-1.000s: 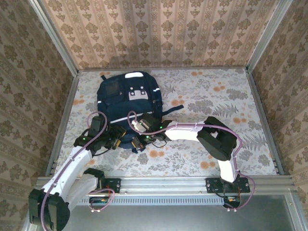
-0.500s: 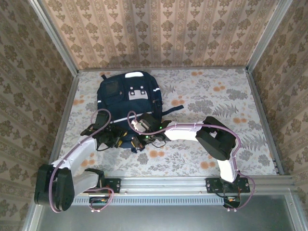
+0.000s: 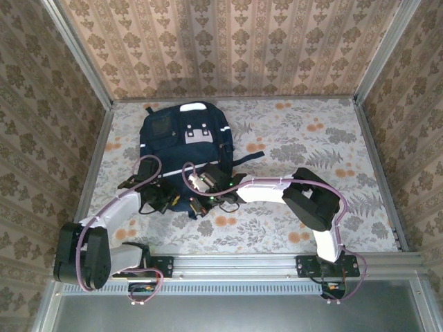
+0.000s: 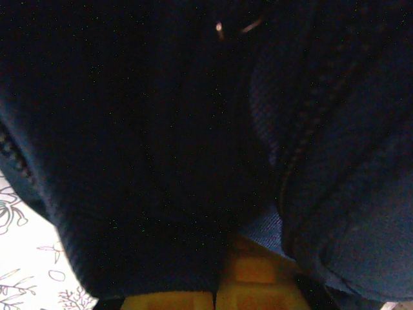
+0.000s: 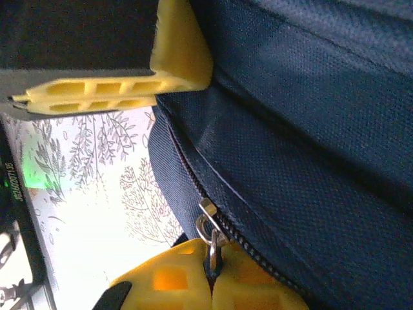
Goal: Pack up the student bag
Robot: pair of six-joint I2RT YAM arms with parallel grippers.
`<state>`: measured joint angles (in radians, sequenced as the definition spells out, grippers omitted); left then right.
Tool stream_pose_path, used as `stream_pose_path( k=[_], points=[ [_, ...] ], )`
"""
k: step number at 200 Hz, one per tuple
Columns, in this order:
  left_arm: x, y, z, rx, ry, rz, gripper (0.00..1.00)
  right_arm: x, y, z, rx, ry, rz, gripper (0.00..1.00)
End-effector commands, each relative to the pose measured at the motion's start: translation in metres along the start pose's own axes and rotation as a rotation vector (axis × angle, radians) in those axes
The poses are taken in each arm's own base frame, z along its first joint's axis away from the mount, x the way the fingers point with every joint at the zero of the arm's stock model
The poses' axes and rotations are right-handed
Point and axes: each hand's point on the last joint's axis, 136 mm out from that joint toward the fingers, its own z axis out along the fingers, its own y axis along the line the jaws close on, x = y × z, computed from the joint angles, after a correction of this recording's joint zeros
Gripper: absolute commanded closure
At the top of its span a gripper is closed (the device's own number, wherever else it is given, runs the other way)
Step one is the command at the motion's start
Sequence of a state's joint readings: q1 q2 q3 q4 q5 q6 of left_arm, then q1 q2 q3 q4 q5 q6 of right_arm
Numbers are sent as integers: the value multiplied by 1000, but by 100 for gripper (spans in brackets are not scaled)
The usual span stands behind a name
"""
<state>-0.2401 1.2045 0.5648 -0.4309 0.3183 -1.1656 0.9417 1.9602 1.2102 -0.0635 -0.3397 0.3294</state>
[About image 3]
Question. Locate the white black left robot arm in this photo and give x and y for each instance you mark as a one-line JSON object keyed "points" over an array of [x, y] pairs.
{"points": [[117, 211]]}

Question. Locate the navy blue student backpack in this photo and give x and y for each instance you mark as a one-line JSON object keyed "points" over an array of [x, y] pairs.
{"points": [[194, 152]]}

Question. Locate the aluminium frame post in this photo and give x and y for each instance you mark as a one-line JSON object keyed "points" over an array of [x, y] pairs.
{"points": [[385, 52], [81, 55]]}

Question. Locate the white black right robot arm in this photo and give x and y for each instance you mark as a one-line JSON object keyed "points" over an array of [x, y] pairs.
{"points": [[263, 193]]}

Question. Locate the floral table cloth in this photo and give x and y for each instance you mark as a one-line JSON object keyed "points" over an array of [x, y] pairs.
{"points": [[294, 138]]}

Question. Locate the small connector board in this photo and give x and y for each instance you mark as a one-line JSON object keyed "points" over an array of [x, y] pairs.
{"points": [[140, 292], [334, 290]]}

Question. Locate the aluminium table end rail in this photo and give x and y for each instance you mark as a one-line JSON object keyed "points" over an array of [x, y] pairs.
{"points": [[277, 100]]}

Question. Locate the long aluminium base rail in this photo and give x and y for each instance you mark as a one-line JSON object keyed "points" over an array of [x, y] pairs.
{"points": [[235, 264]]}

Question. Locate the aluminium table side rail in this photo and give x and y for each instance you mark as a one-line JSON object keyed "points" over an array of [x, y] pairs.
{"points": [[98, 152], [379, 173]]}

